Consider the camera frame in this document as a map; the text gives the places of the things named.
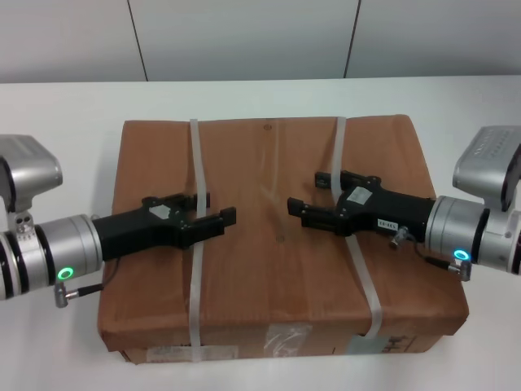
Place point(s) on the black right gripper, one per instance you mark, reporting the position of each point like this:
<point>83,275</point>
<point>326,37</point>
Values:
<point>386,212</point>

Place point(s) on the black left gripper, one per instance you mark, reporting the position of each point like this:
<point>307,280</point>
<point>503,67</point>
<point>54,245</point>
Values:
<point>130,232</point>

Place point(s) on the brown cardboard box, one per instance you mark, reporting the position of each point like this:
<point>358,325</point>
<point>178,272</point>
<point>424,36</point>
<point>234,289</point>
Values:
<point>277,277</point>

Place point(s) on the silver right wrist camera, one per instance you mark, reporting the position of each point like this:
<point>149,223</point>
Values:
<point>488,163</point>

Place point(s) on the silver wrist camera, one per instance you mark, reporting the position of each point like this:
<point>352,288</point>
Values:
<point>28,163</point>
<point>488,163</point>

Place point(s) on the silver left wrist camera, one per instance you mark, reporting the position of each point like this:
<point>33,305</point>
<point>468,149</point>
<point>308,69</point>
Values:
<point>28,163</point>

